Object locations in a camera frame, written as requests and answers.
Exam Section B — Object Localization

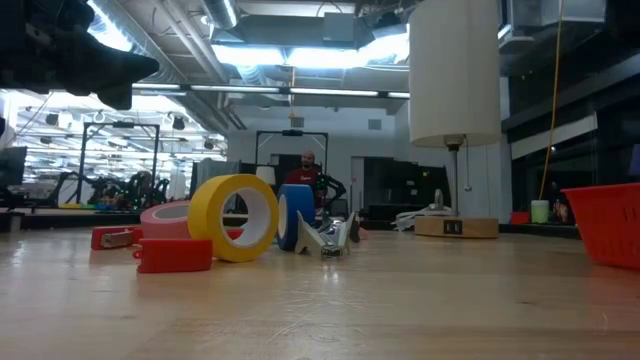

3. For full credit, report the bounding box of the pink tape roll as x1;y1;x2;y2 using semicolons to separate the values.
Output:
139;200;194;240

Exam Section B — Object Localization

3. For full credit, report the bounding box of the small background table lamp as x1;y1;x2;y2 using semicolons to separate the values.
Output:
254;165;277;187

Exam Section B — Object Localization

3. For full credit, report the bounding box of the white shade wooden base lamp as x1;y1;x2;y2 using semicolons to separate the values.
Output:
408;0;503;240

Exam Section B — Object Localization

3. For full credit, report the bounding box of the grey staple remover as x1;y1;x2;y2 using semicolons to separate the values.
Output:
293;209;357;260

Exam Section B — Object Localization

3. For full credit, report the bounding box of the grey hanging cloth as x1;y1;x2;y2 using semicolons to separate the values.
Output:
191;157;242;199

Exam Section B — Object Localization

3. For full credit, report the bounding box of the red plastic basket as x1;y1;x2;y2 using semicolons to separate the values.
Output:
560;182;640;272

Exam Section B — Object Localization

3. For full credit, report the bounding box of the black metal table frame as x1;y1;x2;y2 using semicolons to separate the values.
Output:
0;212;581;240

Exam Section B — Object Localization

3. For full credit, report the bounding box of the green cup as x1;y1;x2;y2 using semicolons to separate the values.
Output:
530;199;550;225

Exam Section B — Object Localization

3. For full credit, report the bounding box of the black cabinet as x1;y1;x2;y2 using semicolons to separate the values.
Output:
363;157;451;221

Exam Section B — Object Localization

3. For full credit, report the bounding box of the red stapler with metal plate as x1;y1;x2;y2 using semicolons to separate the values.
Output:
90;225;145;251

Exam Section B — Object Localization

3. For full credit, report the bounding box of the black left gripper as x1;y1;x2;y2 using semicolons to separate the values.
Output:
0;0;161;111

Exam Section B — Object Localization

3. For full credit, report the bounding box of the white cable bundle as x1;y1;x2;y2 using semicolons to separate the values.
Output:
394;188;454;232

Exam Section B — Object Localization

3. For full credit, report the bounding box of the yellow hanging cable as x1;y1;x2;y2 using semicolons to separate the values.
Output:
538;0;565;201

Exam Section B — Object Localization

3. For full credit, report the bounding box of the person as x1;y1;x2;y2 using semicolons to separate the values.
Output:
282;151;326;210

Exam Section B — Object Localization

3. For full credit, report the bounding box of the yellow tape roll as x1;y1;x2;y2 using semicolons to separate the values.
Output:
187;173;280;264

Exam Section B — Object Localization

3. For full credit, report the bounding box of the blue tape roll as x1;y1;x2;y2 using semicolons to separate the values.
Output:
276;183;317;252

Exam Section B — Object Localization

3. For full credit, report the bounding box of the black staple remover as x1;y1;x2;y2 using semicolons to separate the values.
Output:
346;212;362;245

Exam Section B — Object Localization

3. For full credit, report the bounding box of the black background rig frame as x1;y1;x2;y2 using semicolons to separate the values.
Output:
254;129;330;176
77;121;161;206

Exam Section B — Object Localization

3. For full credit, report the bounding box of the black monitor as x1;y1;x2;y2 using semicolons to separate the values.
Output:
0;146;29;189

